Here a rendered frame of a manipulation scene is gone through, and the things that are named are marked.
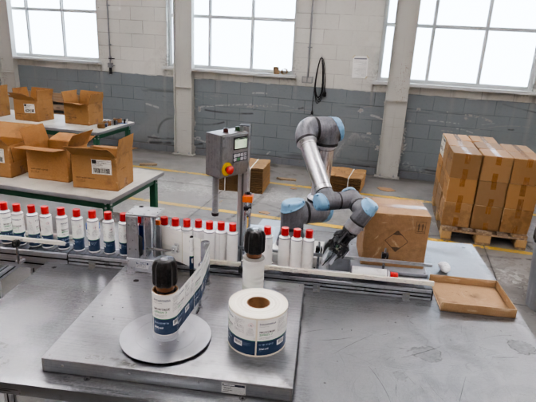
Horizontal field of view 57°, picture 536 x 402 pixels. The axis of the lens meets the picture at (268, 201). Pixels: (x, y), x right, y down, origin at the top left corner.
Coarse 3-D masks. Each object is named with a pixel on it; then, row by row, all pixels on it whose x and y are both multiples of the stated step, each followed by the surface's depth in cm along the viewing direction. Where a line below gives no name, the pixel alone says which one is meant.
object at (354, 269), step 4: (352, 268) 217; (356, 268) 217; (360, 268) 217; (364, 268) 217; (368, 268) 217; (372, 268) 217; (376, 268) 217; (352, 272) 216; (356, 272) 216; (360, 272) 216; (364, 272) 216; (368, 272) 215; (372, 272) 215; (376, 272) 215; (380, 272) 215; (384, 272) 215; (388, 272) 215; (392, 272) 216; (388, 276) 215; (392, 276) 215; (396, 276) 215
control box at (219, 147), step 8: (232, 128) 221; (208, 136) 211; (216, 136) 207; (224, 136) 207; (232, 136) 210; (248, 136) 217; (208, 144) 212; (216, 144) 208; (224, 144) 208; (232, 144) 211; (208, 152) 213; (216, 152) 210; (224, 152) 209; (232, 152) 212; (208, 160) 214; (216, 160) 211; (224, 160) 210; (232, 160) 214; (208, 168) 215; (216, 168) 212; (224, 168) 211; (240, 168) 219; (216, 176) 213; (224, 176) 212
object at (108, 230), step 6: (108, 216) 223; (102, 222) 224; (108, 222) 223; (108, 228) 224; (114, 228) 227; (108, 234) 225; (114, 234) 228; (108, 240) 226; (114, 240) 228; (108, 246) 227; (114, 246) 229; (108, 252) 228; (114, 252) 229
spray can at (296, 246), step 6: (294, 228) 216; (294, 234) 215; (300, 234) 215; (294, 240) 214; (300, 240) 215; (294, 246) 215; (300, 246) 216; (294, 252) 216; (300, 252) 217; (294, 258) 217; (300, 258) 218; (294, 264) 218; (300, 264) 219
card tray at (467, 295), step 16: (432, 288) 223; (448, 288) 223; (464, 288) 224; (480, 288) 225; (496, 288) 224; (448, 304) 204; (464, 304) 203; (480, 304) 211; (496, 304) 212; (512, 304) 205
